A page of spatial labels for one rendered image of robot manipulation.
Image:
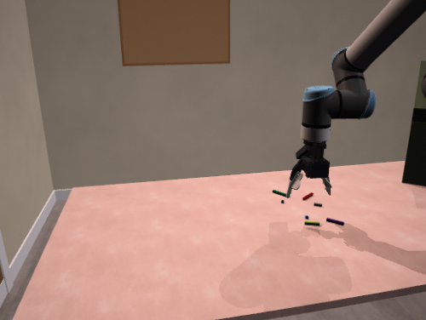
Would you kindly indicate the purple rod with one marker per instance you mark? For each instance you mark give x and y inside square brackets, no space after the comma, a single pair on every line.
[335,221]

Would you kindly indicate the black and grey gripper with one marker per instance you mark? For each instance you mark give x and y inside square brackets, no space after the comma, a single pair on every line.
[319,168]

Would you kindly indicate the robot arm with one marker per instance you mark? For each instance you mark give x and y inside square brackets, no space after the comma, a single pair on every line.
[351,99]

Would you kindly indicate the lime green rod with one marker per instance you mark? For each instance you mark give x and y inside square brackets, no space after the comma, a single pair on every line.
[311,223]

